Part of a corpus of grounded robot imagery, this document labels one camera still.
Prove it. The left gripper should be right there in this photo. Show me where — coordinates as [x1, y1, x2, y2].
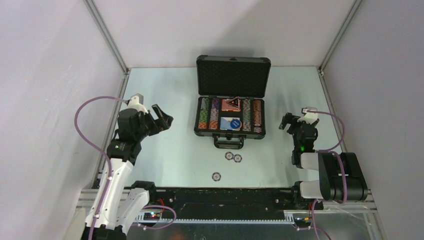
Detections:
[134, 104, 173, 141]

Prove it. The blue round button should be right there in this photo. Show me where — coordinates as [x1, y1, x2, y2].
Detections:
[230, 118, 242, 130]

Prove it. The triangular dealer button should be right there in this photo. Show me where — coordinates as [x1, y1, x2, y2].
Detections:
[227, 96, 241, 109]

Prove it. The black poker set case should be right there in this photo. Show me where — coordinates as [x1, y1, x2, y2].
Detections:
[194, 54, 272, 150]

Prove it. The red playing card box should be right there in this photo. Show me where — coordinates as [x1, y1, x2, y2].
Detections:
[221, 97, 241, 112]

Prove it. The poker chip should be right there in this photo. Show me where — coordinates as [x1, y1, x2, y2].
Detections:
[211, 172, 222, 182]
[225, 151, 234, 160]
[233, 154, 243, 163]

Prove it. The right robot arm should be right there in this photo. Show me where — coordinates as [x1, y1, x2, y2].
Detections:
[279, 108, 369, 209]

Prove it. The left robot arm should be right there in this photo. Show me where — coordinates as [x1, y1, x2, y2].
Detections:
[81, 104, 174, 240]

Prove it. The blue playing card box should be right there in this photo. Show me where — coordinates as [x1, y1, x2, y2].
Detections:
[219, 117, 242, 131]

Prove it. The poker chip front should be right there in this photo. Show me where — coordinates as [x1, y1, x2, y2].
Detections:
[211, 172, 222, 182]

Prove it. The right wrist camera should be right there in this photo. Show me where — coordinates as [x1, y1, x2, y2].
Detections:
[297, 106, 319, 124]

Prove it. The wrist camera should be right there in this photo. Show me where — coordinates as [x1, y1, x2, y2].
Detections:
[297, 106, 319, 124]
[126, 93, 148, 114]

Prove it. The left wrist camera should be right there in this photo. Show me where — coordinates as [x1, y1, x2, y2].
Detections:
[126, 93, 148, 114]

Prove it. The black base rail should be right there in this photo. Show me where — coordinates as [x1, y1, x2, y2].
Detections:
[149, 187, 313, 222]

